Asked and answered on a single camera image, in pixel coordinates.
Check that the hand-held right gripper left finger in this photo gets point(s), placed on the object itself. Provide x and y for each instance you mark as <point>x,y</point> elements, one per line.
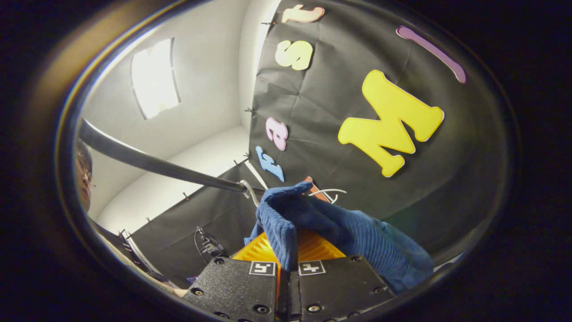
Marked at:
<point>237,286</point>

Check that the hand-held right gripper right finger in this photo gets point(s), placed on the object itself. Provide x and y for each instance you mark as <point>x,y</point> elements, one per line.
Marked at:
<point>339,286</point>

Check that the blue jacket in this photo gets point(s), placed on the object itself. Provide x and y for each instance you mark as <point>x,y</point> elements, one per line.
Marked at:
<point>357,232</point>

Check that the white hanger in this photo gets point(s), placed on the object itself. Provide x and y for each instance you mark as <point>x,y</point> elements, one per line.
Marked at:
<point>330,191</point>
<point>251,193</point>

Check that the black clothes rack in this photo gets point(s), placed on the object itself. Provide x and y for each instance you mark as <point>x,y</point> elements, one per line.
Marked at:
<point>156,163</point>

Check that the person's head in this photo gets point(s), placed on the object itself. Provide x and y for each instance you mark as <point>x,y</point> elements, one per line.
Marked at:
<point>84,179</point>

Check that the large ceiling light panel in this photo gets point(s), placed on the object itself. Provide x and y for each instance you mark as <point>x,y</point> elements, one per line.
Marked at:
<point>154,78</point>

